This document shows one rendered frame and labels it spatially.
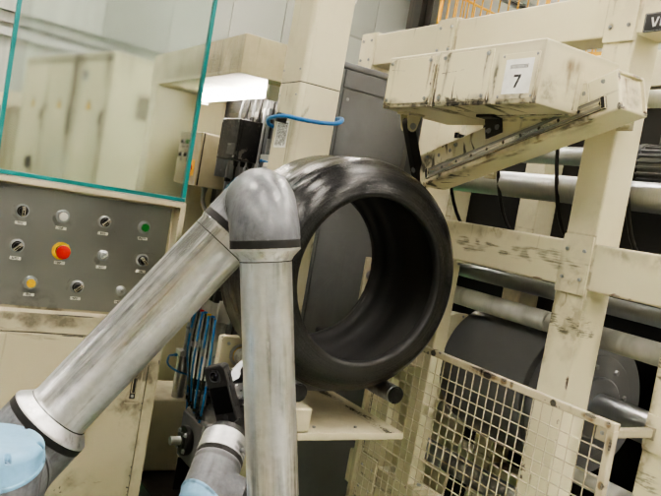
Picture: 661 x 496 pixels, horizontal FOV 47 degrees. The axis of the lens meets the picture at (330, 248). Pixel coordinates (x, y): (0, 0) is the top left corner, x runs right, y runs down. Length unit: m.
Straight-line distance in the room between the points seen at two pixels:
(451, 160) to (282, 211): 0.99
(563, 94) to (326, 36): 0.69
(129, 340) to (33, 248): 1.02
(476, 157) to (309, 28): 0.57
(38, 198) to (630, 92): 1.57
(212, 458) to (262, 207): 0.48
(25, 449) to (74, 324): 1.13
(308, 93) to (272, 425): 1.12
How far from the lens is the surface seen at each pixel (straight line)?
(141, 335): 1.35
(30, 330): 2.33
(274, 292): 1.22
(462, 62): 1.99
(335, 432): 1.90
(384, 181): 1.82
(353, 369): 1.86
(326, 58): 2.17
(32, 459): 1.25
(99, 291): 2.39
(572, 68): 1.86
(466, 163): 2.11
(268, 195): 1.23
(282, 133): 2.16
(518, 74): 1.83
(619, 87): 1.81
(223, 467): 1.44
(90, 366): 1.37
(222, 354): 2.09
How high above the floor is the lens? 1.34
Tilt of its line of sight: 3 degrees down
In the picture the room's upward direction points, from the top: 10 degrees clockwise
